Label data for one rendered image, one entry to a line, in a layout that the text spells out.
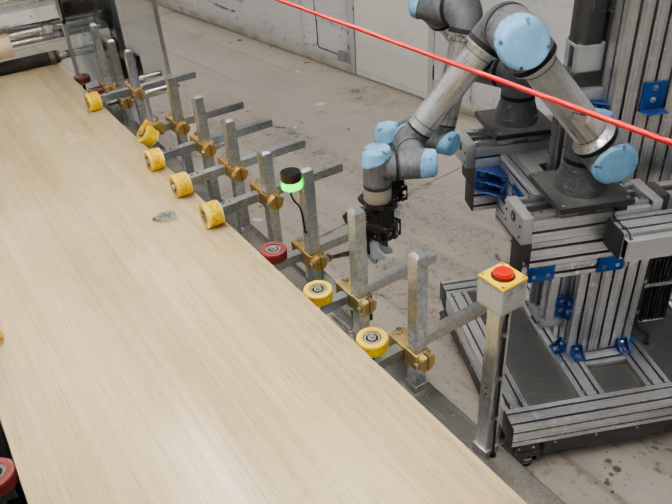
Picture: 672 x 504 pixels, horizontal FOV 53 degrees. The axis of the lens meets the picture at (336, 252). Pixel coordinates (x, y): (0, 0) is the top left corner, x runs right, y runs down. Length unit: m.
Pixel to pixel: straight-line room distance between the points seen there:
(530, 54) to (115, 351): 1.22
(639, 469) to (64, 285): 2.01
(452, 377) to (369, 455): 1.47
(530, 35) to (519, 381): 1.37
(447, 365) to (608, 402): 0.70
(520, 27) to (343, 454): 1.00
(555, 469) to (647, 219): 0.98
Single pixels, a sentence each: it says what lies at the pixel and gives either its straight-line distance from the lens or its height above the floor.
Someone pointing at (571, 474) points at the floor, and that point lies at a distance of 2.62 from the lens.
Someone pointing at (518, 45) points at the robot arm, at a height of 1.53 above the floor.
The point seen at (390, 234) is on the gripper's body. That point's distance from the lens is 1.84.
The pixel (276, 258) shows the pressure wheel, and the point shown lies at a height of 0.90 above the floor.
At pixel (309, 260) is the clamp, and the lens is 2.04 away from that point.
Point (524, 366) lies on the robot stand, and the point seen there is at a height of 0.21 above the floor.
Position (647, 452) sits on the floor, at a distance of 2.76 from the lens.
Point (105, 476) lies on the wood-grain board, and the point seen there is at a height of 0.90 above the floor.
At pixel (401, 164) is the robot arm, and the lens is 1.73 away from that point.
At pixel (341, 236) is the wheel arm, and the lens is 2.14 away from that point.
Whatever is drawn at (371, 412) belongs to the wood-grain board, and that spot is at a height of 0.90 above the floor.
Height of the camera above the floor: 2.03
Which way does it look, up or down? 34 degrees down
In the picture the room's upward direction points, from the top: 4 degrees counter-clockwise
